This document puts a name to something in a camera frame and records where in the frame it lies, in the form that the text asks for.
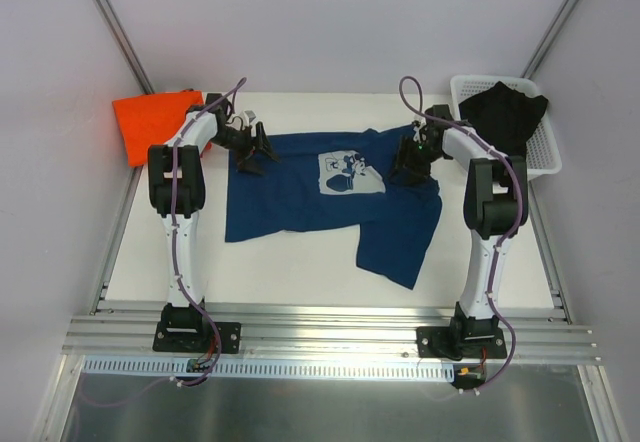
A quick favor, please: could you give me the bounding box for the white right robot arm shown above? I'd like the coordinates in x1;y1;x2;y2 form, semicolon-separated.
389;105;528;361

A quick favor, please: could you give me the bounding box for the blue t shirt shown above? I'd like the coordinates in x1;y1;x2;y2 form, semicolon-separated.
225;125;442;289

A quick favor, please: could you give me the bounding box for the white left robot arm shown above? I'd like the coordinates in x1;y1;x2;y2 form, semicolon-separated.
147;92;279;353

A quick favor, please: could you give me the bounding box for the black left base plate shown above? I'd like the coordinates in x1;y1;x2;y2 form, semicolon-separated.
152;322;241;354

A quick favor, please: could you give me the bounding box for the folded orange t shirt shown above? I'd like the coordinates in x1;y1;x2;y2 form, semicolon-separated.
112;90;204;167

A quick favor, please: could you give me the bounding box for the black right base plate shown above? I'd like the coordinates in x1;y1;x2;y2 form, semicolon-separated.
416;326;507;362

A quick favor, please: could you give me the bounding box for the white plastic basket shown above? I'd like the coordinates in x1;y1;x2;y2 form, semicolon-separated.
450;74;562;181

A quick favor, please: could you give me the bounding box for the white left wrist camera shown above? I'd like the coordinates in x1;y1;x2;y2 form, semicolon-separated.
239;110;257;126

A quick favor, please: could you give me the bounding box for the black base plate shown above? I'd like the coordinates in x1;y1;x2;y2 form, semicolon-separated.
152;322;241;354
416;326;507;362

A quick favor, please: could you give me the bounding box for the white slotted cable duct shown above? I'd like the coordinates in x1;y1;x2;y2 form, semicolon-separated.
83;356;454;383

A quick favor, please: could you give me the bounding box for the aluminium mounting rail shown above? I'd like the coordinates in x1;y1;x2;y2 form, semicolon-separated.
62;301;604;365

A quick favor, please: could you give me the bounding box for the black t shirt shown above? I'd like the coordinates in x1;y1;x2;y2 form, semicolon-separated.
460;82;549;158

